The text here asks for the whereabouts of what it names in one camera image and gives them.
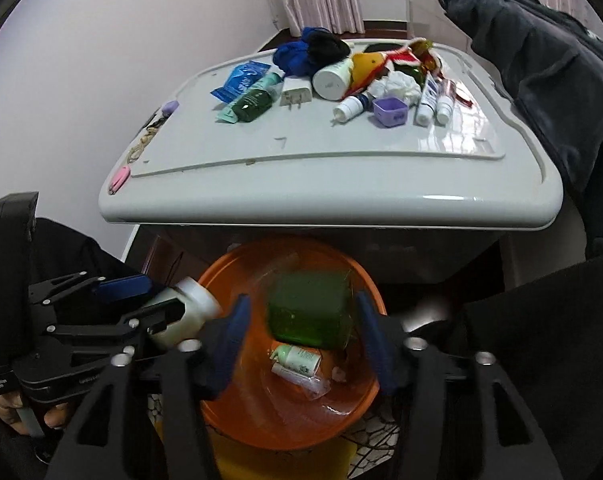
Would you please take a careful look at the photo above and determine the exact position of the person's left leg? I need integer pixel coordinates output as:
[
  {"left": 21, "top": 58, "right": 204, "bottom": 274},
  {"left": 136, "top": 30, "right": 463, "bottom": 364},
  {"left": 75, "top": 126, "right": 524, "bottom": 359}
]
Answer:
[{"left": 32, "top": 217, "right": 148, "bottom": 288}]

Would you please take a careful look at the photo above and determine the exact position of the crumpled white tissue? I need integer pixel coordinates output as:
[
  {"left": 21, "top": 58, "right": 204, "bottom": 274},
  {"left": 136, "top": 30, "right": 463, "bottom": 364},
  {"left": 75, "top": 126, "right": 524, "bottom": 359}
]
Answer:
[{"left": 369, "top": 71, "right": 422, "bottom": 104}]

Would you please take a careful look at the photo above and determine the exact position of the blue cloth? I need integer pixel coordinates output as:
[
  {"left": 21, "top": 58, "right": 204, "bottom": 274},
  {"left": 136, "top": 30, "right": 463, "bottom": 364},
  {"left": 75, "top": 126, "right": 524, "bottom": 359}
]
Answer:
[{"left": 273, "top": 27, "right": 327, "bottom": 75}]

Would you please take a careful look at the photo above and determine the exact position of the dark green round bottle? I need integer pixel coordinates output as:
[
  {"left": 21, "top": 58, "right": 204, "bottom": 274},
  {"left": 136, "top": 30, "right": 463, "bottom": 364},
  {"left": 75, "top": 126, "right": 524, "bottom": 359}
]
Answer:
[{"left": 232, "top": 87, "right": 276, "bottom": 122}]

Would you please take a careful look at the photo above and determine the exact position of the blue plastic packet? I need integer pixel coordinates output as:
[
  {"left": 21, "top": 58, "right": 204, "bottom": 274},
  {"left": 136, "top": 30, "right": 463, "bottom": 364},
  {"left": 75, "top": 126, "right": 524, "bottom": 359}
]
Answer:
[{"left": 210, "top": 60, "right": 272, "bottom": 106}]

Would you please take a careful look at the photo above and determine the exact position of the yellow plush doll red outfit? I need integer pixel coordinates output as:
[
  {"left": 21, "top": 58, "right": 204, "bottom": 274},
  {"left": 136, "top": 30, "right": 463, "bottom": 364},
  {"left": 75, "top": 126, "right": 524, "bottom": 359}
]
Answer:
[{"left": 350, "top": 38, "right": 440, "bottom": 94}]

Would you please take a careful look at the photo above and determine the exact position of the yellow plastic stool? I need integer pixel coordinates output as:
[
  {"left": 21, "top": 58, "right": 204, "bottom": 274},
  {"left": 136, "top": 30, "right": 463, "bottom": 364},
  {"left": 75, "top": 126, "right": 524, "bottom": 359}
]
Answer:
[{"left": 209, "top": 427, "right": 357, "bottom": 480}]

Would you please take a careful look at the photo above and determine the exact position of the mint green tube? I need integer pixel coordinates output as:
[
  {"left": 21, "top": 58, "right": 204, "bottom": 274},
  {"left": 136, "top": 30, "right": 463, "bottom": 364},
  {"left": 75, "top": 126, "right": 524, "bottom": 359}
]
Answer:
[{"left": 216, "top": 72, "right": 285, "bottom": 124}]

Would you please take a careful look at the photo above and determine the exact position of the dark blue blanket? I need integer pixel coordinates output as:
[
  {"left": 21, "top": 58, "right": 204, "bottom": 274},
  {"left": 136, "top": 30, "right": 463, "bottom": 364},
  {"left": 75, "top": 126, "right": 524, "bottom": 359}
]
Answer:
[{"left": 434, "top": 0, "right": 603, "bottom": 203}]

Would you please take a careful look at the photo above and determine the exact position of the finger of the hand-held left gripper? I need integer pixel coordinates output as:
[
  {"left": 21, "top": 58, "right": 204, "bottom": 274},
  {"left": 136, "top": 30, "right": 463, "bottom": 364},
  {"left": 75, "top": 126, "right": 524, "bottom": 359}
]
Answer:
[
  {"left": 28, "top": 271, "right": 153, "bottom": 312},
  {"left": 46, "top": 299, "right": 188, "bottom": 357}
]

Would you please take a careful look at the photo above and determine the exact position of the white green tube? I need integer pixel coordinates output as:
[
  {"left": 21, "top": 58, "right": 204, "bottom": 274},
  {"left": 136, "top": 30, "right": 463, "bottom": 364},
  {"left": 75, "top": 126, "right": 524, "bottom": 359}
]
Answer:
[{"left": 270, "top": 344, "right": 323, "bottom": 379}]

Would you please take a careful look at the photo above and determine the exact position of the person's right leg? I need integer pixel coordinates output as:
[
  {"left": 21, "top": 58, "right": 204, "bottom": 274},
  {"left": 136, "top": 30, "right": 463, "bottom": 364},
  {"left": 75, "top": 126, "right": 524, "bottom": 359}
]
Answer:
[{"left": 401, "top": 254, "right": 603, "bottom": 480}]

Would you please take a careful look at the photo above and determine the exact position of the white table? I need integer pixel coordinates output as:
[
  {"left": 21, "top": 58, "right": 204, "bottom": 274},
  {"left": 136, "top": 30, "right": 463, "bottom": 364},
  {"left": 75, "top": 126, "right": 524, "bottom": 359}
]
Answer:
[{"left": 98, "top": 36, "right": 565, "bottom": 288}]

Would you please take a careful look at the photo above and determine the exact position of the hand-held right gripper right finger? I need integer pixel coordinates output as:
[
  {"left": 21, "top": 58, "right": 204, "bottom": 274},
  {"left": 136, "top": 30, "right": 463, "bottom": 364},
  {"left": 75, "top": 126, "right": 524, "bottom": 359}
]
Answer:
[{"left": 356, "top": 291, "right": 565, "bottom": 480}]

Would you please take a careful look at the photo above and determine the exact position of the person's left hand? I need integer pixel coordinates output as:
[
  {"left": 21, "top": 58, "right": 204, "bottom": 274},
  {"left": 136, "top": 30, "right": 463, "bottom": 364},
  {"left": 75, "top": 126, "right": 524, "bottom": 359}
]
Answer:
[{"left": 0, "top": 392, "right": 75, "bottom": 436}]

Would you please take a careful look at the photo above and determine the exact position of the black cloth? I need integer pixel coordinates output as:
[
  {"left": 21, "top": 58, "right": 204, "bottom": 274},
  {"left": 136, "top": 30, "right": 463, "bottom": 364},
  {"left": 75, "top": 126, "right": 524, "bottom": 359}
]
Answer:
[{"left": 306, "top": 31, "right": 352, "bottom": 63}]

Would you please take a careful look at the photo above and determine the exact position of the person's leg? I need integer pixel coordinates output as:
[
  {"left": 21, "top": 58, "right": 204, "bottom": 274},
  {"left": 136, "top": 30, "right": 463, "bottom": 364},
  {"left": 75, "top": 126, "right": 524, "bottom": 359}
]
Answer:
[
  {"left": 32, "top": 217, "right": 148, "bottom": 288},
  {"left": 401, "top": 254, "right": 603, "bottom": 480}
]

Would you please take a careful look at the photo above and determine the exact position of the white tube red print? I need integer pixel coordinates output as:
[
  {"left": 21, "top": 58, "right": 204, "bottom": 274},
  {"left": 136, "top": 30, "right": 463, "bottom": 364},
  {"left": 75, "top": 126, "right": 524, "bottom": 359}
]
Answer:
[{"left": 435, "top": 79, "right": 457, "bottom": 125}]

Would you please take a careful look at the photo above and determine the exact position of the orange plastic basin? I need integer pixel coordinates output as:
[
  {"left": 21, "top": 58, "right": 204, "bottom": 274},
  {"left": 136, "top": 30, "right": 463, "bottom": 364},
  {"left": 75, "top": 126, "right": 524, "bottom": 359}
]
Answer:
[{"left": 198, "top": 237, "right": 388, "bottom": 452}]

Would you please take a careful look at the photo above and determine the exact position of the white charger plug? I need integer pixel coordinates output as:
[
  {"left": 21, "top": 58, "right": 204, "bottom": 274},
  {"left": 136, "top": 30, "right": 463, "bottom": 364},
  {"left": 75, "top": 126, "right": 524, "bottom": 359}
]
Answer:
[{"left": 280, "top": 76, "right": 313, "bottom": 109}]

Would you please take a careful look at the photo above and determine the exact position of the green square bottle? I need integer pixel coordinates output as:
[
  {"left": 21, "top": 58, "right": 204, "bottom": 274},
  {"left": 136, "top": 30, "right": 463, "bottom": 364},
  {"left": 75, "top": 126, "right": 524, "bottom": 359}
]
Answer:
[{"left": 265, "top": 271, "right": 358, "bottom": 352}]

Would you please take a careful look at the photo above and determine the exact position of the pink key fob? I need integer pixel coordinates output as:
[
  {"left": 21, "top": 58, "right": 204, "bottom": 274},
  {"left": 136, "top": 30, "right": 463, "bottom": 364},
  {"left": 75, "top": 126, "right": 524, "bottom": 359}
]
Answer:
[{"left": 108, "top": 165, "right": 131, "bottom": 195}]

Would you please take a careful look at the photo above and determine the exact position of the clear plastic tube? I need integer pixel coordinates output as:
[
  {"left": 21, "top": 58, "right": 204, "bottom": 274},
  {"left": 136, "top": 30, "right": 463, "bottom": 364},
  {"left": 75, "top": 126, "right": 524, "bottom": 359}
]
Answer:
[{"left": 272, "top": 364, "right": 332, "bottom": 401}]

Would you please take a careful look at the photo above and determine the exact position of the light green jar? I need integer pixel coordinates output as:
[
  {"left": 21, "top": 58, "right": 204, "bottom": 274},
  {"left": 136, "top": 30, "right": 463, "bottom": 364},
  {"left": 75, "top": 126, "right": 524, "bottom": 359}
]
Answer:
[{"left": 312, "top": 58, "right": 355, "bottom": 101}]

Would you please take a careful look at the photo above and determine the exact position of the beaded key chain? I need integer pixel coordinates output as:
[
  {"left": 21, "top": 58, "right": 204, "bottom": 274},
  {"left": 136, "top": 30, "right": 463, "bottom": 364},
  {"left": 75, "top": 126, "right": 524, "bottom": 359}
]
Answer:
[{"left": 128, "top": 110, "right": 170, "bottom": 164}]

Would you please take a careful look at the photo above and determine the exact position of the white cabinet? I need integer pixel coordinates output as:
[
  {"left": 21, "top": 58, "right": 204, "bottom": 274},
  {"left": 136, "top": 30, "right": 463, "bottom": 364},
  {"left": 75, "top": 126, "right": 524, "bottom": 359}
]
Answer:
[{"left": 356, "top": 0, "right": 473, "bottom": 54}]

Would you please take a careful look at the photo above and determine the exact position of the purple square container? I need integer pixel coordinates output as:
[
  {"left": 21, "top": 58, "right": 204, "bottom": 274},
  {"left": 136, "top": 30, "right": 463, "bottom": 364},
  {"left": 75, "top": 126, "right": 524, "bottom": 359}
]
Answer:
[{"left": 372, "top": 96, "right": 409, "bottom": 129}]

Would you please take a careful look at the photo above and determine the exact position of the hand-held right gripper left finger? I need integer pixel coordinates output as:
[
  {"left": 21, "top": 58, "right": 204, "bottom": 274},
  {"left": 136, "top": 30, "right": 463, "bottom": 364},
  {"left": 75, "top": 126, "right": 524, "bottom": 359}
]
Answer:
[{"left": 44, "top": 294, "right": 253, "bottom": 480}]

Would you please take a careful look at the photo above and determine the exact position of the small white bottle blue cap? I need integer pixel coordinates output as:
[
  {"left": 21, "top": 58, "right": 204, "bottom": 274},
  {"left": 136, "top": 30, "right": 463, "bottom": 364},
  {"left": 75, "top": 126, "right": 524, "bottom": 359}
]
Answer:
[{"left": 333, "top": 91, "right": 377, "bottom": 124}]

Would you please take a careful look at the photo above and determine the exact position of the white plastic bottle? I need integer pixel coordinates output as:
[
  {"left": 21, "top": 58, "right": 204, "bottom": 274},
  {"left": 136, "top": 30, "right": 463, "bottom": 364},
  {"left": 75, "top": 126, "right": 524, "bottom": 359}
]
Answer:
[{"left": 144, "top": 276, "right": 223, "bottom": 352}]

